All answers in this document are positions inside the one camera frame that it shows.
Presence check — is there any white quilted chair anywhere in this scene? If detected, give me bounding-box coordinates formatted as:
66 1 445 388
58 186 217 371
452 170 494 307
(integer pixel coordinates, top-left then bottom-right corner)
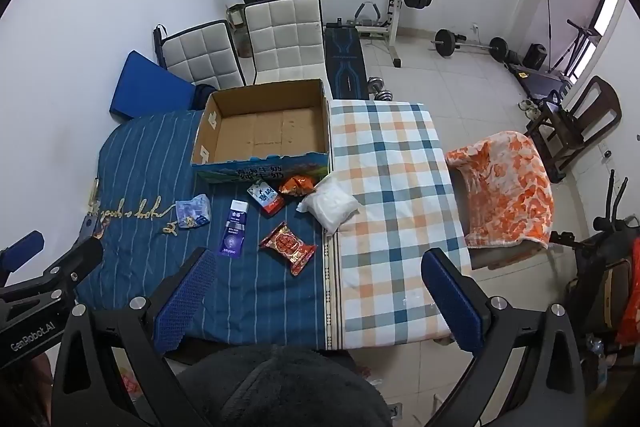
159 20 246 93
243 0 329 86

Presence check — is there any dark wooden chair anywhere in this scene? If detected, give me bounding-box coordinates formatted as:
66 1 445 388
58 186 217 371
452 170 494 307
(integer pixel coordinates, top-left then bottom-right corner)
525 76 624 184

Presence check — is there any orange snack packet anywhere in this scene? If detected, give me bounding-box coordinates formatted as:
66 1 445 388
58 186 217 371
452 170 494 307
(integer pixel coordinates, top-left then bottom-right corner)
278 174 319 198

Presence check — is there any dark fleece clothing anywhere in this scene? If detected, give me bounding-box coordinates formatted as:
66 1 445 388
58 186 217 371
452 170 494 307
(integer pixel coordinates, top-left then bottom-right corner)
177 344 394 427

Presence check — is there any blue foam mat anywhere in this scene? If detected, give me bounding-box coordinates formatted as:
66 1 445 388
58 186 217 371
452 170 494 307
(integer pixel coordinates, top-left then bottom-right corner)
109 50 197 124

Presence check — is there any red snack packet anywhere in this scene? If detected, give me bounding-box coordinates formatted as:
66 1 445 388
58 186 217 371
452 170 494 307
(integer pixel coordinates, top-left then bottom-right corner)
258 222 319 277

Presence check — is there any treadmill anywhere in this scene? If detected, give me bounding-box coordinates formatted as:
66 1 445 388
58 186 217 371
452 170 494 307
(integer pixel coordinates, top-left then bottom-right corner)
505 19 602 96

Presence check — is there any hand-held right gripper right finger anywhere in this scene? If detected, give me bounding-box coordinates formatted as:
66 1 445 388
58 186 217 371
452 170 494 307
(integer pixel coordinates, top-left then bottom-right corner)
420 248 587 427

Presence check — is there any grey sit-up frame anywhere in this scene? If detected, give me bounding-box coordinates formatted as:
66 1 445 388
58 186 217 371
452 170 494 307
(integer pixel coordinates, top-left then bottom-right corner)
354 1 389 28

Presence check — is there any black exercise bike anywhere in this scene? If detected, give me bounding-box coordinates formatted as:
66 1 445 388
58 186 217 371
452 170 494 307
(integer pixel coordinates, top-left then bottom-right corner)
550 167 640 344

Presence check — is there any black blue weight bench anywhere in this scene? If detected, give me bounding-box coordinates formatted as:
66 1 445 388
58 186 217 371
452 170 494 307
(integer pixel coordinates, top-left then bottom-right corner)
323 20 369 100

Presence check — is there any purple and white tube box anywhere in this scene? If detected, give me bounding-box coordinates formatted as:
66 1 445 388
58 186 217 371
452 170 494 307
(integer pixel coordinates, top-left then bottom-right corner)
217 200 250 258

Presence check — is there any window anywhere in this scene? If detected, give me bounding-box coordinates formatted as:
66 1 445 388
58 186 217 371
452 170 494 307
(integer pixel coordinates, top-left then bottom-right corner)
589 0 627 78

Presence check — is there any light blue tissue packet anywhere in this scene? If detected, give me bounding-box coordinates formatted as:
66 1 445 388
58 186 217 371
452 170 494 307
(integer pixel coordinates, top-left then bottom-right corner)
175 194 212 231

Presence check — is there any white and red carton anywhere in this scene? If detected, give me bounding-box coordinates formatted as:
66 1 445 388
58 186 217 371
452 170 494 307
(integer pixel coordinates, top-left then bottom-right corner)
247 179 285 218

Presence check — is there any black speaker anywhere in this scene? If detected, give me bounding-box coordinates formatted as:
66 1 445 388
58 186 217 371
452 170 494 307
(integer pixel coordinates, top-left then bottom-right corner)
523 44 549 70

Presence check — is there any short barbell with black plates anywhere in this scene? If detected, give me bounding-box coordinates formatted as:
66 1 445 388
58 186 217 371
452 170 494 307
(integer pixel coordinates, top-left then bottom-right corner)
430 28 510 63

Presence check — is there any white cotton-filled plastic bag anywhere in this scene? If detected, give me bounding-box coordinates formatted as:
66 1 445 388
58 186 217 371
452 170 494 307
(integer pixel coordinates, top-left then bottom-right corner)
297 179 361 237

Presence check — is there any cardboard box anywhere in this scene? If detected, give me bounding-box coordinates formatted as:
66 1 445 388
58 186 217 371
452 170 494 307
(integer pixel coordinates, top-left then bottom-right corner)
191 79 334 186

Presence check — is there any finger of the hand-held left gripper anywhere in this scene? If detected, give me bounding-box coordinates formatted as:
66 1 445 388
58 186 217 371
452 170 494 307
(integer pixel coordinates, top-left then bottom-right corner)
0 230 47 278
27 234 105 305

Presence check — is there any red plastic bag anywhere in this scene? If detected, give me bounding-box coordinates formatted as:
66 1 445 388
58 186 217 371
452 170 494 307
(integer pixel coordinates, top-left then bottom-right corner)
616 239 640 349

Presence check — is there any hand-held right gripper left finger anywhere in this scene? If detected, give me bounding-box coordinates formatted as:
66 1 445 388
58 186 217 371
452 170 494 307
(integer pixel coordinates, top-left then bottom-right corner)
50 248 221 427

